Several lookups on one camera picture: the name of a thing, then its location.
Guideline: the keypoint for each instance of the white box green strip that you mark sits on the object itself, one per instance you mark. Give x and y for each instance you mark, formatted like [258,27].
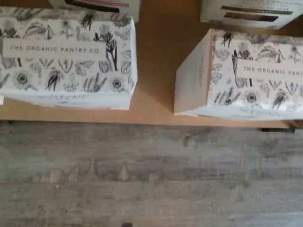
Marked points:
[213,14]
[248,71]

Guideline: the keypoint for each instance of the white box pink strip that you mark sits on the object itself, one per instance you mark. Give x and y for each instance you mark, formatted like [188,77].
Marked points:
[59,59]
[132,9]

